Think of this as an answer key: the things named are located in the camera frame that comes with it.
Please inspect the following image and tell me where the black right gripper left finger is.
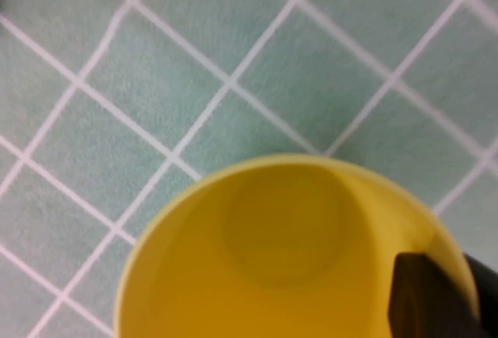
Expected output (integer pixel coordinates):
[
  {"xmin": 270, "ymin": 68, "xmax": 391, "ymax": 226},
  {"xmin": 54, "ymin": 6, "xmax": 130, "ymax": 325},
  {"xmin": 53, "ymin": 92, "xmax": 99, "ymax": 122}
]
[{"xmin": 388, "ymin": 252, "xmax": 481, "ymax": 338}]

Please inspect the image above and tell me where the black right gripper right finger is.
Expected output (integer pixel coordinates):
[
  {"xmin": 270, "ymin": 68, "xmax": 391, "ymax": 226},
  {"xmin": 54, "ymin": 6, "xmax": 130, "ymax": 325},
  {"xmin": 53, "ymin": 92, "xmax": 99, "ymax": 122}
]
[{"xmin": 463, "ymin": 253, "xmax": 498, "ymax": 338}]

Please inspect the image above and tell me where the yellow plastic cup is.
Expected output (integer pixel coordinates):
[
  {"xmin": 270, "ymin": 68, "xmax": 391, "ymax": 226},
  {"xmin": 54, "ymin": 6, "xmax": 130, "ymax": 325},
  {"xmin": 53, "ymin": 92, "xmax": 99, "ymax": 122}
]
[{"xmin": 113, "ymin": 153, "xmax": 480, "ymax": 338}]

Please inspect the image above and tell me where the green checkered tablecloth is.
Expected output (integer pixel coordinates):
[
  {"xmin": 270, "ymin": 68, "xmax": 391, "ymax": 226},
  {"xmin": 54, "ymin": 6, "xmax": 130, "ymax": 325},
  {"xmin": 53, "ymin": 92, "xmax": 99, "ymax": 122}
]
[{"xmin": 0, "ymin": 0, "xmax": 498, "ymax": 338}]

